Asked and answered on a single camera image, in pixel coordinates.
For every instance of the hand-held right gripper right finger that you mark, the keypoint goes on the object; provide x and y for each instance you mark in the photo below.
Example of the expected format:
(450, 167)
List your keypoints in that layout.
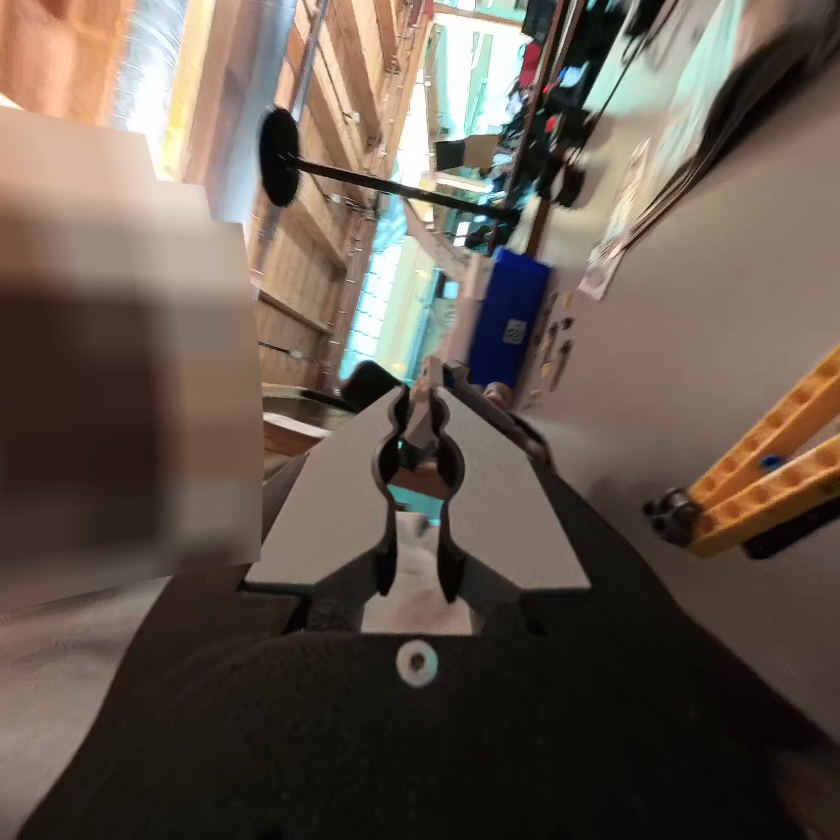
(512, 518)

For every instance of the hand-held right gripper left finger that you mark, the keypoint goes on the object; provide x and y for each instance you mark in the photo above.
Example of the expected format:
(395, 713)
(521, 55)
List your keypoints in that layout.
(328, 505)

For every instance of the yellow white black lego assembly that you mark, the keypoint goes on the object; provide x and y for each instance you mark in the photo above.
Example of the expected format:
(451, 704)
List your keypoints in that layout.
(761, 472)

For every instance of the scattered small lego pieces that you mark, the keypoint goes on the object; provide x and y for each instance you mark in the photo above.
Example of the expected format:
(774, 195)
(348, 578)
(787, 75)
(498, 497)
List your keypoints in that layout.
(558, 341)

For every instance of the lego instruction booklet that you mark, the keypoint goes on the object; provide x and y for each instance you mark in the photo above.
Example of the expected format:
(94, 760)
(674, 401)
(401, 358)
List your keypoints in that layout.
(613, 256)

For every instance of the black chair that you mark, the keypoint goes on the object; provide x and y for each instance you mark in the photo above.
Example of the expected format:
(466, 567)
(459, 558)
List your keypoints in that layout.
(367, 387)

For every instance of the blue fabric panel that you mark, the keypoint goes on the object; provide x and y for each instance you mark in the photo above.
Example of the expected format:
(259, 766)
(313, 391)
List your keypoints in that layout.
(512, 302)

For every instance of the black stand with round base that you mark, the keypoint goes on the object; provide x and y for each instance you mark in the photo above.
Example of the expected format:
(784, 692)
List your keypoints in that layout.
(279, 157)

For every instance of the cluttered storage shelf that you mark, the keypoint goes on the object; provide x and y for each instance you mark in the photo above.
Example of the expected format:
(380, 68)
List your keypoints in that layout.
(551, 98)

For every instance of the dark cloth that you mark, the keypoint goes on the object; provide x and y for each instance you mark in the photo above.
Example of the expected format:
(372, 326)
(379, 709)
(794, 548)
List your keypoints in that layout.
(741, 124)

